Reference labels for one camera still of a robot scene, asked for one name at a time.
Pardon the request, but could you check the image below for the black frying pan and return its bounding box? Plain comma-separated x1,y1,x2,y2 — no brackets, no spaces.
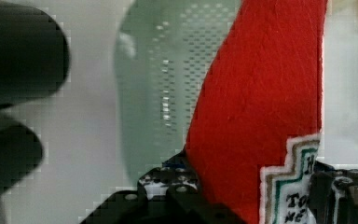
0,0,70,196

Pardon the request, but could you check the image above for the red felt ketchup bottle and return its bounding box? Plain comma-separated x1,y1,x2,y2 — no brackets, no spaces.
186,0,328,224

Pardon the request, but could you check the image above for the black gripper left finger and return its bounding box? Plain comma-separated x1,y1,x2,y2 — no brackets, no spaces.
80,152,246,224

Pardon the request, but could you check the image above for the green perforated strainer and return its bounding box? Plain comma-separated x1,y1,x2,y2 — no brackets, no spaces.
114,0,241,181

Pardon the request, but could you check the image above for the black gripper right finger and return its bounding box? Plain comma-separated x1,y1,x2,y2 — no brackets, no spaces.
309,161,358,224

